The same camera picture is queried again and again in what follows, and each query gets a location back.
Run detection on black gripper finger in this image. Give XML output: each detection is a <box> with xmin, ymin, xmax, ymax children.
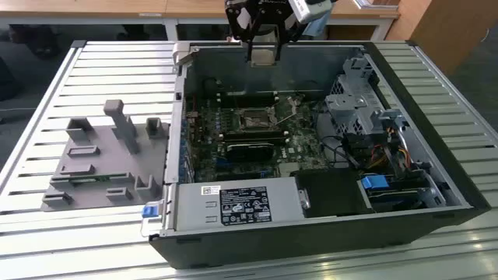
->
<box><xmin>274</xmin><ymin>24</ymin><xmax>288</xmax><ymax>62</ymax></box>
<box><xmin>246</xmin><ymin>28</ymin><xmax>258</xmax><ymax>64</ymax></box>

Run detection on silver square CPU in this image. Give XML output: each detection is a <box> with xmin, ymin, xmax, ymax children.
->
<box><xmin>251</xmin><ymin>43</ymin><xmax>278</xmax><ymax>68</ymax></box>

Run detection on metal socket cover frame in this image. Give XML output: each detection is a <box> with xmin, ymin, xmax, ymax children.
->
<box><xmin>286</xmin><ymin>94</ymin><xmax>308</xmax><ymax>117</ymax></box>

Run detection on black expansion slot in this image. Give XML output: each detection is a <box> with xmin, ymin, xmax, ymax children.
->
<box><xmin>215</xmin><ymin>171</ymin><xmax>280</xmax><ymax>181</ymax></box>

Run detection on white book stack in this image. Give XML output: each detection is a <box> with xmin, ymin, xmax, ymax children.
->
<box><xmin>351</xmin><ymin>0</ymin><xmax>390</xmax><ymax>9</ymax></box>

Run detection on silver metal drive cage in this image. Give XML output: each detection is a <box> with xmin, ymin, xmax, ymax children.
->
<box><xmin>323</xmin><ymin>54</ymin><xmax>410</xmax><ymax>137</ymax></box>

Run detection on green motherboard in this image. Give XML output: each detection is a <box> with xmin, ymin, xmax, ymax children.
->
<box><xmin>182</xmin><ymin>94</ymin><xmax>326</xmax><ymax>183</ymax></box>

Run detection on black plastic housing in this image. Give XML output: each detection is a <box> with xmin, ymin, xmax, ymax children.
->
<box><xmin>344</xmin><ymin>132</ymin><xmax>376</xmax><ymax>155</ymax></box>

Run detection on wooden desk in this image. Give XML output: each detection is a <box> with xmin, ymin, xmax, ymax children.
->
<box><xmin>0</xmin><ymin>0</ymin><xmax>402</xmax><ymax>41</ymax></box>

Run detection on silver chipset heatsink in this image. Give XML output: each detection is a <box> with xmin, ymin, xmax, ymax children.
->
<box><xmin>280</xmin><ymin>162</ymin><xmax>303</xmax><ymax>176</ymax></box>

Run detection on wooden cabinet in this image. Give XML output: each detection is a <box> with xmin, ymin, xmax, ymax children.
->
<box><xmin>403</xmin><ymin>0</ymin><xmax>498</xmax><ymax>75</ymax></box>

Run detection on black plastic shroud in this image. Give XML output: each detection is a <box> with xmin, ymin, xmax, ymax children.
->
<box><xmin>290</xmin><ymin>168</ymin><xmax>375</xmax><ymax>219</ymax></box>

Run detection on hard disk in blue carrier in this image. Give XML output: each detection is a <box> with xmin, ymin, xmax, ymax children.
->
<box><xmin>359</xmin><ymin>174</ymin><xmax>435</xmax><ymax>212</ymax></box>

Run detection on grey plastic parts rack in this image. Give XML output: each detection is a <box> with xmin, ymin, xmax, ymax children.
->
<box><xmin>40</xmin><ymin>99</ymin><xmax>172</xmax><ymax>213</ymax></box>

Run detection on silver power supply unit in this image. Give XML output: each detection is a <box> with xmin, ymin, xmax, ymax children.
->
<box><xmin>171</xmin><ymin>178</ymin><xmax>308</xmax><ymax>231</ymax></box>

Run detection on green RAM stick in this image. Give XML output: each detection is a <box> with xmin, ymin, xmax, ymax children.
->
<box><xmin>68</xmin><ymin>173</ymin><xmax>131</xmax><ymax>184</ymax></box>

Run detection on blue plastic case latch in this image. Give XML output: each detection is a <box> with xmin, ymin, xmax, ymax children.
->
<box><xmin>140</xmin><ymin>200</ymin><xmax>163</xmax><ymax>220</ymax></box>

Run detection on black open PC case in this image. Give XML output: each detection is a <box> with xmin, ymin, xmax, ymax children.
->
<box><xmin>148</xmin><ymin>40</ymin><xmax>493</xmax><ymax>271</ymax></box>

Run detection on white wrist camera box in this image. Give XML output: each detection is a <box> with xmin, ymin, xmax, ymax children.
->
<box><xmin>290</xmin><ymin>0</ymin><xmax>335</xmax><ymax>23</ymax></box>

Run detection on yellow orange power wires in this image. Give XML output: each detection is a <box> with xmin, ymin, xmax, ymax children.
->
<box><xmin>368</xmin><ymin>145</ymin><xmax>414</xmax><ymax>172</ymax></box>

